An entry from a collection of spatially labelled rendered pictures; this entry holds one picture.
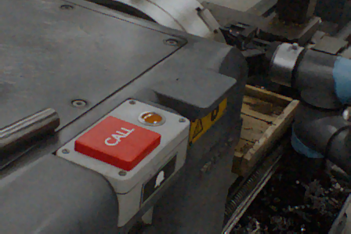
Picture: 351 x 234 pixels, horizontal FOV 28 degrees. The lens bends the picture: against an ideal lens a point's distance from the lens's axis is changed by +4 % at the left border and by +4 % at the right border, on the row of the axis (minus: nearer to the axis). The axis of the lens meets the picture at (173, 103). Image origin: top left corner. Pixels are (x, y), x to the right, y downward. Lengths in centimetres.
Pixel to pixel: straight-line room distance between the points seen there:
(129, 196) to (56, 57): 25
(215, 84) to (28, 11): 28
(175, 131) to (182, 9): 44
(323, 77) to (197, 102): 54
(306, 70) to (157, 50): 46
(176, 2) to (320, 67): 31
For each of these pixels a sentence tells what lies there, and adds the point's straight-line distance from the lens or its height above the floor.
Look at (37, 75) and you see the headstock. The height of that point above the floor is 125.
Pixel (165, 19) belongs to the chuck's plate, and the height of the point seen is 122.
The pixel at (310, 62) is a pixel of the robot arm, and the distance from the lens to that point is 126.
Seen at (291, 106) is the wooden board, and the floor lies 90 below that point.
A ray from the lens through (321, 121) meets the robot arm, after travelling 128.
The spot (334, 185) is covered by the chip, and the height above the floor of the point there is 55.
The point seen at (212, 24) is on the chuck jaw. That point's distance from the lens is 113.
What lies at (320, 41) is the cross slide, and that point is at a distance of 172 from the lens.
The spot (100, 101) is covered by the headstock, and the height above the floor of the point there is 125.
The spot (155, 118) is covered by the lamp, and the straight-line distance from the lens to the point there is 69.
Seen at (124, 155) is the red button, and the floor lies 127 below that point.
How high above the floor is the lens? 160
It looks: 29 degrees down
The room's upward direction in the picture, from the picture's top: 7 degrees clockwise
